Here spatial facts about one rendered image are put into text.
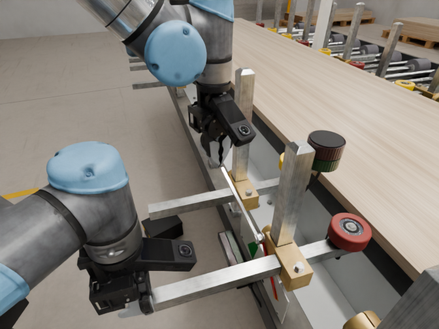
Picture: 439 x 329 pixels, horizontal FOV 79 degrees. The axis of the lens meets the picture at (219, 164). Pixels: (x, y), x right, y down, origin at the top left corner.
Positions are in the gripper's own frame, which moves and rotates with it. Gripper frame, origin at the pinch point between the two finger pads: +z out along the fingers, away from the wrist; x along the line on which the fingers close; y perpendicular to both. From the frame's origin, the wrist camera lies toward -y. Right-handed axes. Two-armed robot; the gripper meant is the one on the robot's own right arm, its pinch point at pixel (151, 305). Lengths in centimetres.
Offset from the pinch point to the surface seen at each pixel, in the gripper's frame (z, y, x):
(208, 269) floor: 83, -24, -53
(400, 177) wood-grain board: -8, -66, -10
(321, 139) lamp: -28.8, -32.0, -3.9
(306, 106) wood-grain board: -8, -66, -55
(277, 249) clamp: -4.5, -26.4, -1.4
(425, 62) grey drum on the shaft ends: -2, -183, -101
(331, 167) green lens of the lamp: -25.0, -32.9, -0.9
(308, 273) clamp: -4.5, -29.5, 5.0
